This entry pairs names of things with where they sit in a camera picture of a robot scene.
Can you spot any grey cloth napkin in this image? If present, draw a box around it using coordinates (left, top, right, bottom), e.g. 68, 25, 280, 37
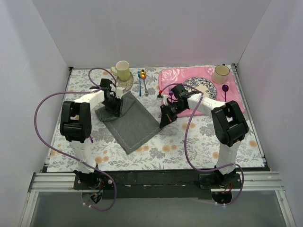
95, 92, 161, 155

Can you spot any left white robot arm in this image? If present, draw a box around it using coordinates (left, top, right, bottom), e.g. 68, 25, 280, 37
60, 79, 124, 189

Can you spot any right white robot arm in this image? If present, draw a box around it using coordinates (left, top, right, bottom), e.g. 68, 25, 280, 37
160, 83, 249, 188

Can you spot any purple fork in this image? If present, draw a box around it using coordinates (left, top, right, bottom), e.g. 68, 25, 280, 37
169, 87, 173, 98

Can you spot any round woven coaster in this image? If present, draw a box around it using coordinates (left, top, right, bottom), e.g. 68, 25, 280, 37
116, 72, 134, 92

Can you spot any floral tablecloth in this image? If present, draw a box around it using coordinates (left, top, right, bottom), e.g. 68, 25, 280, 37
47, 66, 266, 173

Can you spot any yellow-green mug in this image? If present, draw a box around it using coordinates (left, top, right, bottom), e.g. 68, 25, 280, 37
111, 61, 130, 81

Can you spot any blue floral plate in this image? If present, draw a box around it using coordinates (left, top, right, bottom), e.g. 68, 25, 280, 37
183, 77, 217, 99

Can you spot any pink floral placemat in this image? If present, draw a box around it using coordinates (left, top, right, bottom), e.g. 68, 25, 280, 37
159, 66, 245, 113

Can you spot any gold bowl spoon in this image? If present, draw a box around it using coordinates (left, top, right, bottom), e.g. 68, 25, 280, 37
140, 70, 149, 96

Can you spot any cream mug dark rim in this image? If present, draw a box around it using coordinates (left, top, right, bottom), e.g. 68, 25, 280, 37
212, 64, 230, 84

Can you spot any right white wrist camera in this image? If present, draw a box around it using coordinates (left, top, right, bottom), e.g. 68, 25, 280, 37
157, 90, 168, 102

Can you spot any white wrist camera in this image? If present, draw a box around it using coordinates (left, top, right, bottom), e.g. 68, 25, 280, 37
115, 87, 126, 98
157, 90, 168, 102

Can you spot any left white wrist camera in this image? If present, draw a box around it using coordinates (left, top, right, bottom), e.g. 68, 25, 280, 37
115, 87, 126, 98

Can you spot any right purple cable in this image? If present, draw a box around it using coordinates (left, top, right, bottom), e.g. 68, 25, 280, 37
159, 82, 244, 207

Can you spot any purple cable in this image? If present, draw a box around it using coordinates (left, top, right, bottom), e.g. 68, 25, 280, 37
159, 82, 244, 207
34, 68, 118, 211

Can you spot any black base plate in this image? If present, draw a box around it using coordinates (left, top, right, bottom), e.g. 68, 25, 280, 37
73, 169, 242, 200

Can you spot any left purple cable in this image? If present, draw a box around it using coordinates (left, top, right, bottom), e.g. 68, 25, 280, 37
34, 68, 118, 211

